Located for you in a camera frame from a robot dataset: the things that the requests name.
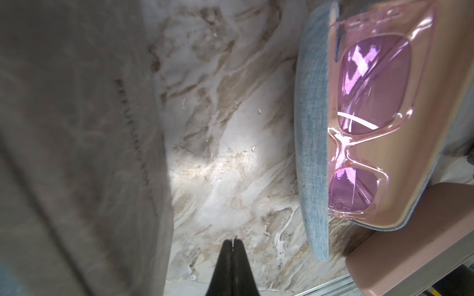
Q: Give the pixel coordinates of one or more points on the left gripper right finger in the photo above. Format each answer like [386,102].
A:
[243,283]

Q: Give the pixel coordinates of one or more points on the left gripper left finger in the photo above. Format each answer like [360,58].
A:
[222,280]

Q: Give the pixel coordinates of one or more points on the mint glasses case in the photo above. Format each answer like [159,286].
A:
[85,197]

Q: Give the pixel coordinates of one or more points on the case with purple glasses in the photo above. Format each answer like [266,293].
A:
[442,119]

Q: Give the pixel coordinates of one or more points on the pink open glasses case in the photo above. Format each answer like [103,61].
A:
[438,238]

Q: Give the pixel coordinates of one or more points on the pink purple sunglasses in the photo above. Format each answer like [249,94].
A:
[376,64]

